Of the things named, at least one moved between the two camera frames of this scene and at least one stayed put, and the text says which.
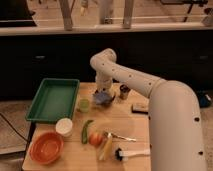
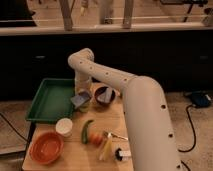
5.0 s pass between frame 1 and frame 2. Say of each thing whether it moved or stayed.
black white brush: stayed
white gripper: moved
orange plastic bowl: stayed
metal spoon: stayed
